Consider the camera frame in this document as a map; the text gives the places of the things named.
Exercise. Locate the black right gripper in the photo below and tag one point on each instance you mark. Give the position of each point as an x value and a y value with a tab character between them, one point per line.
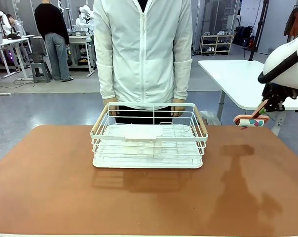
274	90

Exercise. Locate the pink lint roller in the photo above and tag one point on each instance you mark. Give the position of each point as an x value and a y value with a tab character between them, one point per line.
250	121

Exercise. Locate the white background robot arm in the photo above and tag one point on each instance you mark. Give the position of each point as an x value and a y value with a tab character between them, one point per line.
1	22

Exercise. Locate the person's left forearm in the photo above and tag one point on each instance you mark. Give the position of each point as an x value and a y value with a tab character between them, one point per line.
182	79

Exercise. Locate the person's right forearm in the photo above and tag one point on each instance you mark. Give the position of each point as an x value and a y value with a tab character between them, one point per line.
105	84

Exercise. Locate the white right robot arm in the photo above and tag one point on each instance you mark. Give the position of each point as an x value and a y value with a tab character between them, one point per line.
287	59

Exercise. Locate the person's left hand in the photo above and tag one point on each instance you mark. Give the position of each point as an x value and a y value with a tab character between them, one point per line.
179	107

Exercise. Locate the person's right hand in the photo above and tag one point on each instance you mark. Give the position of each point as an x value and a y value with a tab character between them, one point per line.
110	107

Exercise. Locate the white power strip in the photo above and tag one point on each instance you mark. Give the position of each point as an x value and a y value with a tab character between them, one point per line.
279	123

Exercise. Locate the white side table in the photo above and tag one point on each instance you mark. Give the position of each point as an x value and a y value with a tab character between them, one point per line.
235	79

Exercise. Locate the white plastic bag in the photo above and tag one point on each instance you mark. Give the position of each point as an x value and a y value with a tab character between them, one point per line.
212	119

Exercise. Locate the black backpack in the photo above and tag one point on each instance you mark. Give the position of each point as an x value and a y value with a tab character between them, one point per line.
244	35

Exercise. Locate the black stand pole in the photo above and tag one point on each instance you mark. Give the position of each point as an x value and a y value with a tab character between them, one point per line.
258	27

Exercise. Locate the wooden shoe rack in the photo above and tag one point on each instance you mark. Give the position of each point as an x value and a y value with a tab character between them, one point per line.
216	44

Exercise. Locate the black clothes rack with jackets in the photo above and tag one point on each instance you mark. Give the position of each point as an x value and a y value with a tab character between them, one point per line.
295	22

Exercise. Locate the white plastic rack insert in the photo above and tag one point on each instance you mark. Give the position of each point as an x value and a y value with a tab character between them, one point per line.
144	133

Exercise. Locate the person in white jacket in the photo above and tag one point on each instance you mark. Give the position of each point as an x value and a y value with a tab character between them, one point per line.
141	54

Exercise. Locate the grey workbench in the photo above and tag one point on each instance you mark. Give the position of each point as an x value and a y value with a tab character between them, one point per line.
80	39

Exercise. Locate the white background humanoid robot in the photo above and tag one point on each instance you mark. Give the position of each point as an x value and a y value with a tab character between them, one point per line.
85	18

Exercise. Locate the grey plastic stool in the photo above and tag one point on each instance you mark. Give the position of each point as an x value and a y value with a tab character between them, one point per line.
40	71

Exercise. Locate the man in black sweater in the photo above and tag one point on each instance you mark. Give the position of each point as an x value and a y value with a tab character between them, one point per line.
52	22

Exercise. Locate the black mesh waste bin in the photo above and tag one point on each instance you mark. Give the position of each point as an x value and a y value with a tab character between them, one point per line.
37	57

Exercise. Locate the seated person in grey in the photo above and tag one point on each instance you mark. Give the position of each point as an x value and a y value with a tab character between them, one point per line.
17	27

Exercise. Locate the white lab desk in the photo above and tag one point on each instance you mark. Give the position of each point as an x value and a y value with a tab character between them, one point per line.
8	42

